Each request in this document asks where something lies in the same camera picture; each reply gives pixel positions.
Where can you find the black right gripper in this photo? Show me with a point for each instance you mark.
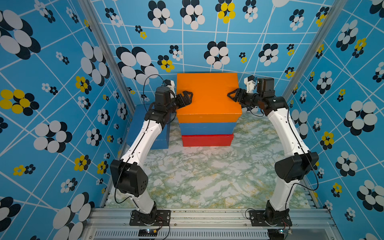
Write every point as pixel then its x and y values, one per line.
pixel 237 96

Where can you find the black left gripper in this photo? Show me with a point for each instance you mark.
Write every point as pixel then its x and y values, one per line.
pixel 188 101

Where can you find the orange shoebox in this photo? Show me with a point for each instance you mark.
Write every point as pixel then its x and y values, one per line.
pixel 210 103

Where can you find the blue shoebox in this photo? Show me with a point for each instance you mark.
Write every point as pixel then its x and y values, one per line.
pixel 161 142
pixel 189 129

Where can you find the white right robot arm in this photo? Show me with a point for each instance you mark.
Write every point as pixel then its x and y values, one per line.
pixel 298 161

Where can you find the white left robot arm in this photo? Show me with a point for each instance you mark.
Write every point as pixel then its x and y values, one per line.
pixel 127 174

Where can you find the red shoebox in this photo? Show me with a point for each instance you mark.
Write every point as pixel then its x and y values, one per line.
pixel 207 140

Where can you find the left green circuit board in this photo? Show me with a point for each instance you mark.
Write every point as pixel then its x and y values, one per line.
pixel 148 233

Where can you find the green circuit board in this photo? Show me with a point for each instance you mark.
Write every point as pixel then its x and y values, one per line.
pixel 275 234
pixel 148 233

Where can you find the right green circuit board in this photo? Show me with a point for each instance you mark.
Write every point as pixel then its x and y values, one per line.
pixel 275 234

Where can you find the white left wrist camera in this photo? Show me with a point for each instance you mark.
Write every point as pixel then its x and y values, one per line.
pixel 171 85

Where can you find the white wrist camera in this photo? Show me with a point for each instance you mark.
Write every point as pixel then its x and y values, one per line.
pixel 251 83
pixel 171 85

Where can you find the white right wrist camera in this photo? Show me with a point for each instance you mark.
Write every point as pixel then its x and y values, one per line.
pixel 251 83

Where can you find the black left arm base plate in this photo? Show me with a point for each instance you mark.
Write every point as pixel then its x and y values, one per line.
pixel 157 218

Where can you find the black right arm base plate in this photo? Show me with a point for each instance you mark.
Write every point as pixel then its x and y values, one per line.
pixel 269 218

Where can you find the right aluminium corner post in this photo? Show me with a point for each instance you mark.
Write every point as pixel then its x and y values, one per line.
pixel 320 36

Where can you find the aluminium corner post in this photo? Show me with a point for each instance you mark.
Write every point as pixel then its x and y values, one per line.
pixel 320 36
pixel 91 16

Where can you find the left aluminium corner post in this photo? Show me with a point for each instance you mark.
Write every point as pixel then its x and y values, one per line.
pixel 91 16

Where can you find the aluminium front rail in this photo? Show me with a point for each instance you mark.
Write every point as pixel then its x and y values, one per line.
pixel 210 224

